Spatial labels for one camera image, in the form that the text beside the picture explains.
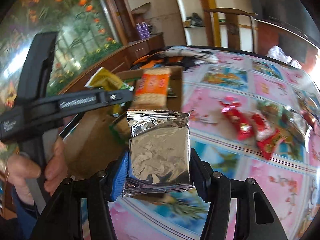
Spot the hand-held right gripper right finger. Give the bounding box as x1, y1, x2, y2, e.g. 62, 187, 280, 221
189, 148, 288, 240

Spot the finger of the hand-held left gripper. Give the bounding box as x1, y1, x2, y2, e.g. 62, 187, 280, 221
99, 89, 134, 105

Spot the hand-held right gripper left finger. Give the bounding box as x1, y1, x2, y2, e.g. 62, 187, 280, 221
30, 152, 131, 240

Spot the yellow-green snack packet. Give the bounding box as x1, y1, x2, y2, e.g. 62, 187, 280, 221
84, 67, 125, 93

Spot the large green snack packet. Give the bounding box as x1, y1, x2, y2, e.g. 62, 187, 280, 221
109, 115, 132, 145

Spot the orange cracker pack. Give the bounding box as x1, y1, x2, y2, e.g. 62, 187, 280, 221
134, 67, 173, 107

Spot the silver foil snack packet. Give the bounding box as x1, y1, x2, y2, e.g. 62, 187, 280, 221
121, 109, 195, 198

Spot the cardboard box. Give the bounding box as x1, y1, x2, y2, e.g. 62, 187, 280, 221
67, 66, 184, 180

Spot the dark red snack packet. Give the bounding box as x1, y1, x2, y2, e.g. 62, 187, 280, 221
257, 130, 287, 161

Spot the red and white snack packet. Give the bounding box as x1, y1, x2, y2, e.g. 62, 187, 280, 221
251, 114, 275, 142

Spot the person's left forearm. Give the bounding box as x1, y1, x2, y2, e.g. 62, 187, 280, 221
10, 187, 48, 240

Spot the person's left hand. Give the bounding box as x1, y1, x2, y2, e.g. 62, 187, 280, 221
5, 138, 68, 205

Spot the green pea snack packet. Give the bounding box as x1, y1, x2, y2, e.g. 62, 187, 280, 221
120, 79, 135, 92

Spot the printed plastic tablecloth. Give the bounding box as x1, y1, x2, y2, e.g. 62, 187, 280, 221
107, 45, 320, 240

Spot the orange and black cloth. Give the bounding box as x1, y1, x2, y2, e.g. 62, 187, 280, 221
131, 51, 193, 70

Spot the white patterned cloth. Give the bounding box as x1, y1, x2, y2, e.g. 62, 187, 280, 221
160, 49, 218, 64

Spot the brown folded cloth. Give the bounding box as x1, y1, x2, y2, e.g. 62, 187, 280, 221
131, 2, 152, 14

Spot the dark clutter on shelf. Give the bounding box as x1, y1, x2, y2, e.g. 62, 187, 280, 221
184, 12, 203, 28

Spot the wooden chair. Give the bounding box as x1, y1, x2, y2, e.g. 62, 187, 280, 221
203, 7, 258, 53

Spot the white plastic bag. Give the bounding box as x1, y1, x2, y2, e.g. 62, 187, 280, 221
266, 45, 303, 68

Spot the black television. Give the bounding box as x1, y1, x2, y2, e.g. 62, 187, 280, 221
247, 0, 318, 45

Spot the white wall shelf unit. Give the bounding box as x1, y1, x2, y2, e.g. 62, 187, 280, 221
171, 0, 258, 48

